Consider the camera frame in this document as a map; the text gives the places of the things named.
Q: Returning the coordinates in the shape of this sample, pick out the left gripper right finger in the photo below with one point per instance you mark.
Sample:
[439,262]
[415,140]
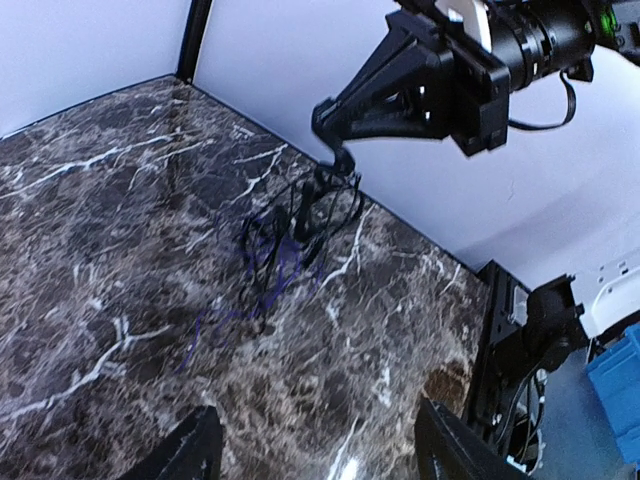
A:
[447,449]

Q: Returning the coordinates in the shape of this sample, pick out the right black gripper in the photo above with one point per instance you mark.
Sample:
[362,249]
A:
[427,80]

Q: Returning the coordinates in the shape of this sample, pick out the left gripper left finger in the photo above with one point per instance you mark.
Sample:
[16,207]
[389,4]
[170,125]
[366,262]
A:
[193,450]

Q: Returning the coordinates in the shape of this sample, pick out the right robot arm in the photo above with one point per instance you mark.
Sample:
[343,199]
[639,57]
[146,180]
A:
[540,38]

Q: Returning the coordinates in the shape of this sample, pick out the blue plastic box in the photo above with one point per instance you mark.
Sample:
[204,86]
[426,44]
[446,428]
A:
[615,378]

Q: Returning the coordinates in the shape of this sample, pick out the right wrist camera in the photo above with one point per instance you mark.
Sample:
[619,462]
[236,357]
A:
[472,15]

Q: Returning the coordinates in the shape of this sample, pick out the right black frame post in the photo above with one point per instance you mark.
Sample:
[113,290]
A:
[192,39]

